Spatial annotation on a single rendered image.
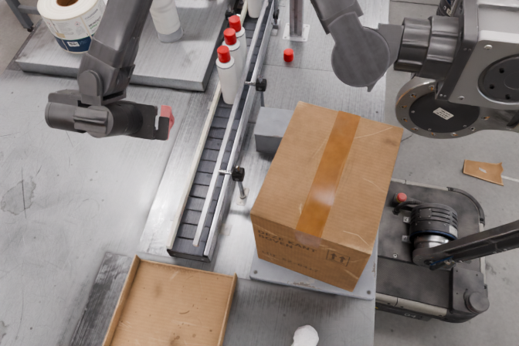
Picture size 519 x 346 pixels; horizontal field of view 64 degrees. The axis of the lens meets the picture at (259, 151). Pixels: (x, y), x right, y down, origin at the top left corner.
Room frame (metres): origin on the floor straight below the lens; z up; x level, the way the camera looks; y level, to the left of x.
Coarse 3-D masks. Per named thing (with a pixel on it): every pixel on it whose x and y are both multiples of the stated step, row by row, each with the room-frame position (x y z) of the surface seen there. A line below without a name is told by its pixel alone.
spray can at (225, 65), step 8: (224, 48) 0.84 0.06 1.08; (224, 56) 0.82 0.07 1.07; (216, 64) 0.83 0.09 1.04; (224, 64) 0.82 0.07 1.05; (232, 64) 0.82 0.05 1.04; (224, 72) 0.81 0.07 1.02; (232, 72) 0.82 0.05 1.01; (224, 80) 0.82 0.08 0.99; (232, 80) 0.82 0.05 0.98; (224, 88) 0.82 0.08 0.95; (232, 88) 0.82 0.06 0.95; (224, 96) 0.82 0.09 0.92; (232, 96) 0.81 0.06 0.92; (232, 104) 0.81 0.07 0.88
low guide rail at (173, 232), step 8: (240, 16) 1.17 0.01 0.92; (216, 88) 0.86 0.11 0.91; (216, 96) 0.83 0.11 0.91; (216, 104) 0.80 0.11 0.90; (208, 120) 0.74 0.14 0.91; (208, 128) 0.71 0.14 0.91; (200, 144) 0.66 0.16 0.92; (200, 152) 0.63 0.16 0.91; (192, 168) 0.58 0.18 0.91; (192, 176) 0.56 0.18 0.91; (184, 192) 0.51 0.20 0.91; (184, 200) 0.49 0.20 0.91; (184, 208) 0.48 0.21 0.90; (176, 216) 0.45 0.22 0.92; (176, 224) 0.43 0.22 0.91; (176, 232) 0.41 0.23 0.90; (168, 240) 0.39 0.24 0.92; (168, 248) 0.37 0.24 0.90
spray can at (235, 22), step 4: (232, 16) 0.97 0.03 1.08; (236, 16) 0.96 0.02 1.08; (232, 20) 0.95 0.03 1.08; (236, 20) 0.95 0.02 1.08; (232, 24) 0.94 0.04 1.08; (236, 24) 0.94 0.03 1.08; (240, 24) 0.95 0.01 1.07; (232, 28) 0.94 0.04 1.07; (236, 28) 0.94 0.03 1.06; (240, 28) 0.95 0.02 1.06; (236, 32) 0.94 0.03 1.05; (240, 32) 0.94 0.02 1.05; (244, 32) 0.95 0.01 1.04; (236, 36) 0.93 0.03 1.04; (240, 36) 0.93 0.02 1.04; (244, 36) 0.94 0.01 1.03; (240, 40) 0.93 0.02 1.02; (244, 40) 0.94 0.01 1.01; (240, 44) 0.93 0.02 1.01; (244, 44) 0.94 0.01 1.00; (244, 48) 0.94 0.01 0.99; (244, 52) 0.94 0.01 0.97; (244, 56) 0.94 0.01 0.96; (244, 60) 0.93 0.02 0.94; (244, 64) 0.93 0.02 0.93
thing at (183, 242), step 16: (272, 0) 1.28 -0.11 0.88; (256, 48) 1.05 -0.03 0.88; (224, 112) 0.79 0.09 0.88; (240, 112) 0.78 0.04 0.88; (224, 128) 0.73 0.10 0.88; (208, 144) 0.68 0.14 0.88; (208, 160) 0.63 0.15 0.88; (224, 160) 0.62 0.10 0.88; (208, 176) 0.57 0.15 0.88; (224, 176) 0.57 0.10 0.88; (192, 192) 0.53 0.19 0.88; (192, 208) 0.48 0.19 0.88; (192, 224) 0.44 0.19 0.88; (208, 224) 0.43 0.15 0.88; (176, 240) 0.40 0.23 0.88; (192, 240) 0.40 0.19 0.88
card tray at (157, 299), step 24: (144, 264) 0.36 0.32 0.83; (168, 264) 0.36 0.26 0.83; (144, 288) 0.30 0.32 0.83; (168, 288) 0.30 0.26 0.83; (192, 288) 0.29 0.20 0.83; (216, 288) 0.28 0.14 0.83; (120, 312) 0.25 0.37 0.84; (144, 312) 0.25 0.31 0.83; (168, 312) 0.24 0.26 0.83; (192, 312) 0.23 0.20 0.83; (216, 312) 0.23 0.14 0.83; (120, 336) 0.20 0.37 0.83; (144, 336) 0.19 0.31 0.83; (168, 336) 0.19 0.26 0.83; (192, 336) 0.18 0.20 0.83; (216, 336) 0.18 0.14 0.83
